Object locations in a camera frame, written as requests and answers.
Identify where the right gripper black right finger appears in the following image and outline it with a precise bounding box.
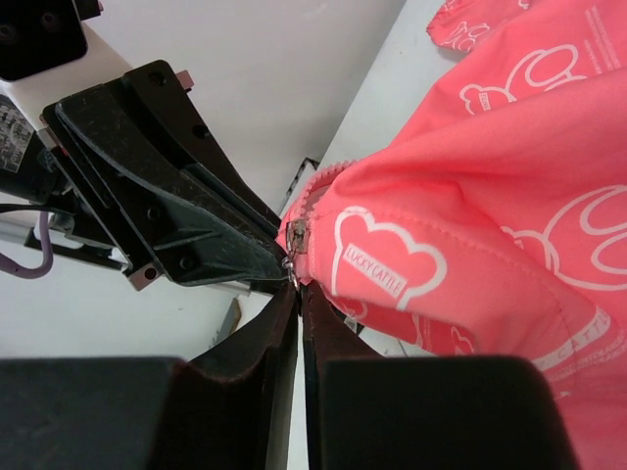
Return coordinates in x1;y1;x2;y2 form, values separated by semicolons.
302;284;579;469

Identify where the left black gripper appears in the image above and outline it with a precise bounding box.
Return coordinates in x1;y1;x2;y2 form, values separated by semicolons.
1;82;287;291

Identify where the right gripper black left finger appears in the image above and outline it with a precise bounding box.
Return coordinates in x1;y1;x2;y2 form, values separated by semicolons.
1;287;298;469

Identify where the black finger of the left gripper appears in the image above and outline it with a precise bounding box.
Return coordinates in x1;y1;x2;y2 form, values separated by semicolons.
121;60;279;237

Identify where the silver zipper slider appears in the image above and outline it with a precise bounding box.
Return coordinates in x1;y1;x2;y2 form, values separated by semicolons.
282;218;309;291

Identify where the pink hooded kids jacket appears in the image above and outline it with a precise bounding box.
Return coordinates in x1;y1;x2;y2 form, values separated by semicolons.
273;0;627;407

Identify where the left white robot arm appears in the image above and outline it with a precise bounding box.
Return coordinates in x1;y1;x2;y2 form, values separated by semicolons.
1;1;287;294

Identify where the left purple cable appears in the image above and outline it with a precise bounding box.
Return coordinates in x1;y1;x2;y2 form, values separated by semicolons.
0;210;55;279

